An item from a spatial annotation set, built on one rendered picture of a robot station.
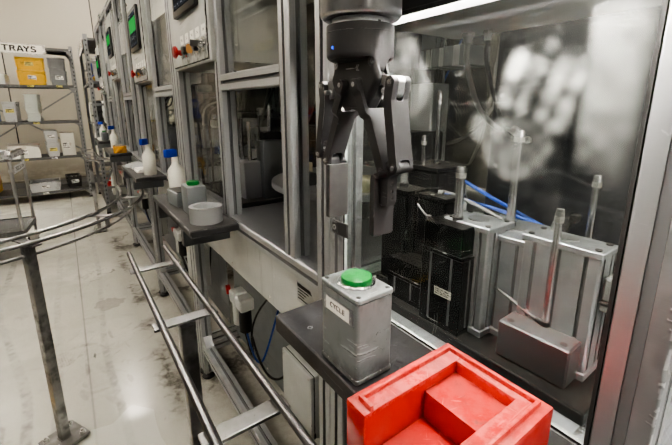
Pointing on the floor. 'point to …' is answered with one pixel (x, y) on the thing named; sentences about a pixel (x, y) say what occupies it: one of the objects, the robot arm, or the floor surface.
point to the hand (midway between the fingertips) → (357, 203)
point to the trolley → (17, 199)
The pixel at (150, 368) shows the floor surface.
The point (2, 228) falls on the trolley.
